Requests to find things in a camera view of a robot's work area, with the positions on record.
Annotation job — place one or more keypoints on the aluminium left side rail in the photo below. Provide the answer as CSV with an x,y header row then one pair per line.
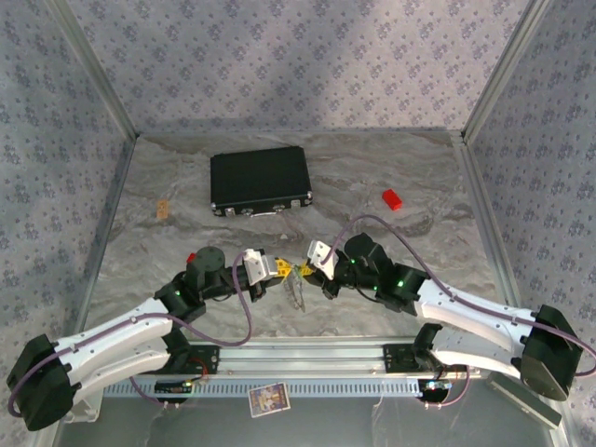
x,y
120,186

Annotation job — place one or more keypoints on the right circuit board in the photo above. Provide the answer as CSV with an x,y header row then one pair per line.
x,y
435,386

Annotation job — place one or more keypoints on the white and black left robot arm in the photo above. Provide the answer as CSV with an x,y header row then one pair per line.
x,y
107,335

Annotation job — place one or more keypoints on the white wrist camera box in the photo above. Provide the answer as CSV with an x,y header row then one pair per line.
x,y
321,258
258,265

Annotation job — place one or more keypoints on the black case with metal latches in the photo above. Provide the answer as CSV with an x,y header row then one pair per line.
x,y
258,179

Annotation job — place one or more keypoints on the circuit board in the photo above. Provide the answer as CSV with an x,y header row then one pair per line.
x,y
172,386
435,386

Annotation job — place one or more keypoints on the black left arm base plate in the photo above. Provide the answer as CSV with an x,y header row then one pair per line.
x,y
207,361

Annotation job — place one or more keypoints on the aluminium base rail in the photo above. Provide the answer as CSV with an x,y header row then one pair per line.
x,y
302,358

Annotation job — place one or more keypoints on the grey metal bar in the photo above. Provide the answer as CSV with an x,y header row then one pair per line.
x,y
521,402

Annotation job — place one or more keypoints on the red block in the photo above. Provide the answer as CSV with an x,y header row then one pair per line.
x,y
392,199

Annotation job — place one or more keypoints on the red key tag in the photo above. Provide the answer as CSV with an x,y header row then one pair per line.
x,y
191,258

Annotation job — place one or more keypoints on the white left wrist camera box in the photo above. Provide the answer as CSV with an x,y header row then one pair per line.
x,y
258,265

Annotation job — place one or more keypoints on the aluminium right side rail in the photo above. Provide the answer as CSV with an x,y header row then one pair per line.
x,y
475,186

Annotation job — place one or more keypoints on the left circuit board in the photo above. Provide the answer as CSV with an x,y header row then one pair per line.
x,y
172,386

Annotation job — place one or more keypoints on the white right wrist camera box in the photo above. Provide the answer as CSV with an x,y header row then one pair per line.
x,y
321,258

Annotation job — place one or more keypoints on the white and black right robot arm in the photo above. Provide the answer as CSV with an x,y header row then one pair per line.
x,y
475,312

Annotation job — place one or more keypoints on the aluminium right frame post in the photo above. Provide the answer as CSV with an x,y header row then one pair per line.
x,y
507,70

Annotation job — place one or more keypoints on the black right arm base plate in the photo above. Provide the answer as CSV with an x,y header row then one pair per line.
x,y
396,361

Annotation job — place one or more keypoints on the aluminium left frame post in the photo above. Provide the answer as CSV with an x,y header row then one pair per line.
x,y
93,70

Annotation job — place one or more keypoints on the picture card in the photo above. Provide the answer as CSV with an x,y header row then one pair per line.
x,y
270,399

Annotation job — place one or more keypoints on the aluminium frame post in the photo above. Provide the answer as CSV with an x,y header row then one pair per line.
x,y
93,70
507,70

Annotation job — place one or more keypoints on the white plastic bracket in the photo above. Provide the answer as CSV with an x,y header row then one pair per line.
x,y
88,407

